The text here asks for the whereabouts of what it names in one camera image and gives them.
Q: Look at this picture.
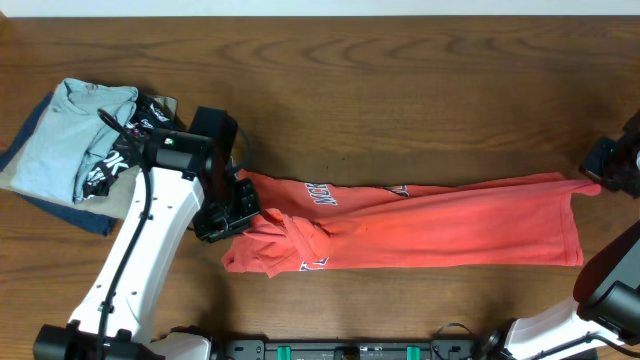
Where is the red t-shirt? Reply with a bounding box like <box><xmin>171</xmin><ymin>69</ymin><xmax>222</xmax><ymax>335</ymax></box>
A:
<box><xmin>222</xmin><ymin>171</ymin><xmax>601</xmax><ymax>277</ymax></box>

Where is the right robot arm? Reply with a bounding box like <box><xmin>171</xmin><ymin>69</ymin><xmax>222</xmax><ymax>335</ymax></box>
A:
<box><xmin>487</xmin><ymin>223</ymin><xmax>639</xmax><ymax>359</ymax></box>

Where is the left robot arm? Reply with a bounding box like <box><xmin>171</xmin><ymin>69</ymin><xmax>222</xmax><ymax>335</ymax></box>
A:
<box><xmin>33</xmin><ymin>129</ymin><xmax>260</xmax><ymax>360</ymax></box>

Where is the tan folded shirt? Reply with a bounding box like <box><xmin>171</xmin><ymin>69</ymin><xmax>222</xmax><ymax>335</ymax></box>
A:
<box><xmin>0</xmin><ymin>94</ymin><xmax>179</xmax><ymax>221</ymax></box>

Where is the black printed folded shirt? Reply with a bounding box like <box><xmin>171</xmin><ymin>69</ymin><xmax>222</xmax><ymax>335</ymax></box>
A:
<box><xmin>82</xmin><ymin>95</ymin><xmax>178</xmax><ymax>200</ymax></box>

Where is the navy folded shirt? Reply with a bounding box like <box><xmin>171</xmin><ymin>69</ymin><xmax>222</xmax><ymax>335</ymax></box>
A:
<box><xmin>1</xmin><ymin>93</ymin><xmax>116</xmax><ymax>236</ymax></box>

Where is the light blue folded shirt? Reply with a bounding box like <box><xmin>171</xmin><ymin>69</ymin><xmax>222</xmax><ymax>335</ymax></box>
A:
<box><xmin>10</xmin><ymin>78</ymin><xmax>138</xmax><ymax>204</ymax></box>

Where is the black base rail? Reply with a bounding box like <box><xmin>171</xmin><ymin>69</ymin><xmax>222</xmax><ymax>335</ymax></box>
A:
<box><xmin>211</xmin><ymin>332</ymin><xmax>484</xmax><ymax>360</ymax></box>

